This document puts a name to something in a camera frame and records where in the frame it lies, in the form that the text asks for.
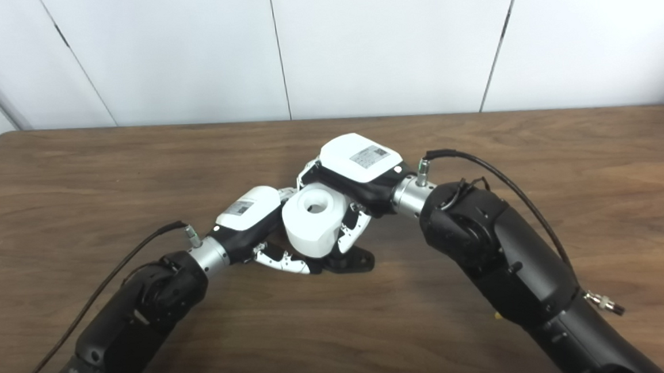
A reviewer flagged round white plastic piece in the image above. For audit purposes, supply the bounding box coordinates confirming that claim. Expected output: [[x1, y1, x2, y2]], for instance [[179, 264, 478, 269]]
[[280, 181, 351, 261]]

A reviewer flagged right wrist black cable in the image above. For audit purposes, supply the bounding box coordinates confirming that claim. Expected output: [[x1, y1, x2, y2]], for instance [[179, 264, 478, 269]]
[[414, 142, 574, 283]]

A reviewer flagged black flanged holder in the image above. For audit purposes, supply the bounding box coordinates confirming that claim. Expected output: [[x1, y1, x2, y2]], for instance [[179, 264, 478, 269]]
[[310, 243, 376, 276]]

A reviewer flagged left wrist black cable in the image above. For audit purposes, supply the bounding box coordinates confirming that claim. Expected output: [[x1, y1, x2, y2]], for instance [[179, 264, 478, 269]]
[[0, 219, 210, 373]]

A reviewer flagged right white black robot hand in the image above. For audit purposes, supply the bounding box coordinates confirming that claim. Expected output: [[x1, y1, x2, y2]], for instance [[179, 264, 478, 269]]
[[293, 129, 423, 257]]

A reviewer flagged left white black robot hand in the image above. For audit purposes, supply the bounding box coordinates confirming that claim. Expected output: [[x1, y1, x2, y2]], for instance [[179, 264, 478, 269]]
[[208, 181, 326, 281]]

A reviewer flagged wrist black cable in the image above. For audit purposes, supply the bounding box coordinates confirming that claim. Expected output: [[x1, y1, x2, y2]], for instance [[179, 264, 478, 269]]
[[414, 142, 574, 283], [0, 219, 210, 373]]

